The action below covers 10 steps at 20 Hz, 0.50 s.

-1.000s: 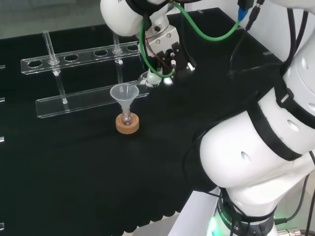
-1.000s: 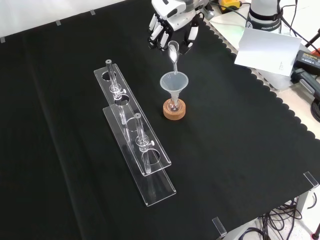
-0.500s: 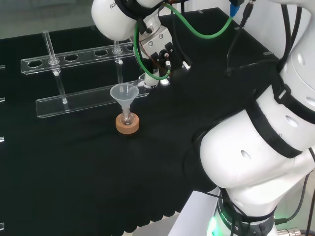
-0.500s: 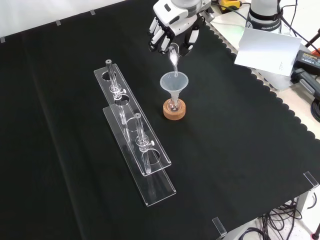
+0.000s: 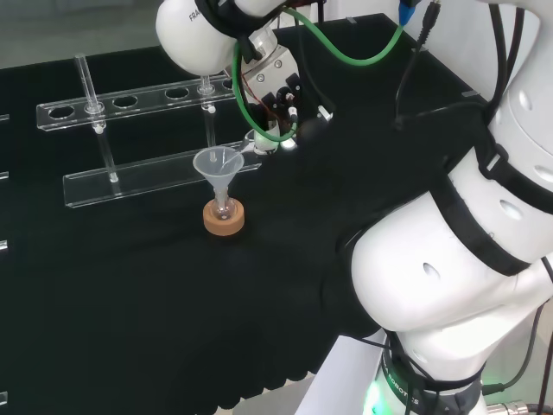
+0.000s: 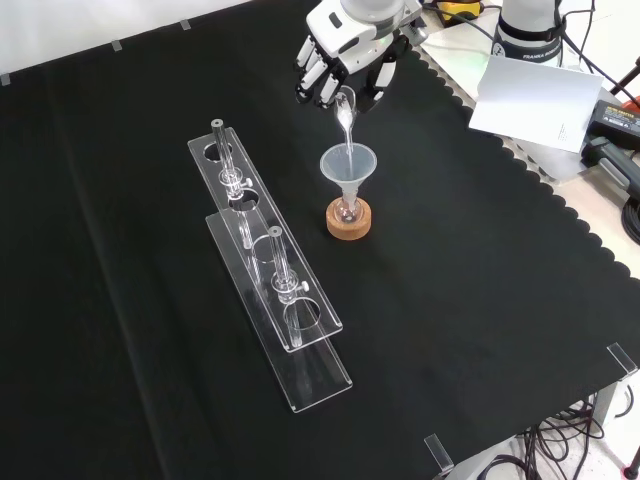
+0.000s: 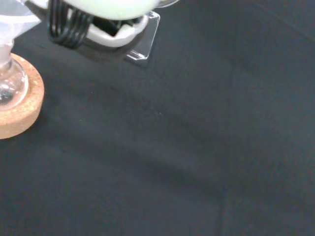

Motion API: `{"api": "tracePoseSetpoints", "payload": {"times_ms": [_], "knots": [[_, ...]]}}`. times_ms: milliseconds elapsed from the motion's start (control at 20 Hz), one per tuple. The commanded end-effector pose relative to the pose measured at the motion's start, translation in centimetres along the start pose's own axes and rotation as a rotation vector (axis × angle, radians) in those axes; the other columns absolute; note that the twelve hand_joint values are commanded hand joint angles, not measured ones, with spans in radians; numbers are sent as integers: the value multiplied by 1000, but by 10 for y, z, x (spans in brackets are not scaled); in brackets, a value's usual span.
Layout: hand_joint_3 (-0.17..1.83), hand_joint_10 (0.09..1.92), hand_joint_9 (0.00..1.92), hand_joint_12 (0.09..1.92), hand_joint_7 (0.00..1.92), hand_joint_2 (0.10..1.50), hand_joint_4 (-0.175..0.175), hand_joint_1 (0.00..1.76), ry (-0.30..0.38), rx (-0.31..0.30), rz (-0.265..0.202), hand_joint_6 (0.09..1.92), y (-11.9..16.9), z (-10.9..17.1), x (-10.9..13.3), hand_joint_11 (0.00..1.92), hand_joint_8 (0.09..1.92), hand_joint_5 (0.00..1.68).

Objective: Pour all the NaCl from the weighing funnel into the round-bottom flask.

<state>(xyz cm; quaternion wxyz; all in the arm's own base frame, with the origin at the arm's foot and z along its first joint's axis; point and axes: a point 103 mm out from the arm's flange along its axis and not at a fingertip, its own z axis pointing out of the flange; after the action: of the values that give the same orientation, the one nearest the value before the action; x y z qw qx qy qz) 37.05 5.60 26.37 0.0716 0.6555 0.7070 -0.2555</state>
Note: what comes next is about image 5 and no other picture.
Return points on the clear glass weighing funnel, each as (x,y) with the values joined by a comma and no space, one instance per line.
(244,149)

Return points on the clear plastic funnel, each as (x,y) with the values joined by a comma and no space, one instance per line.
(218,177)

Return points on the black bench cloth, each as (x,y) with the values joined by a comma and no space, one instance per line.
(129,302)

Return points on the small glass round-bottom flask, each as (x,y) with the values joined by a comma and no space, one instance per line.
(223,212)

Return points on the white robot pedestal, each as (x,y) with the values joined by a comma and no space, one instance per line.
(341,380)

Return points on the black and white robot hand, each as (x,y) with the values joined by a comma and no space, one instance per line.
(272,78)

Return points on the clear acrylic funnel stand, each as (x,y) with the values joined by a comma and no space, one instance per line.
(129,181)

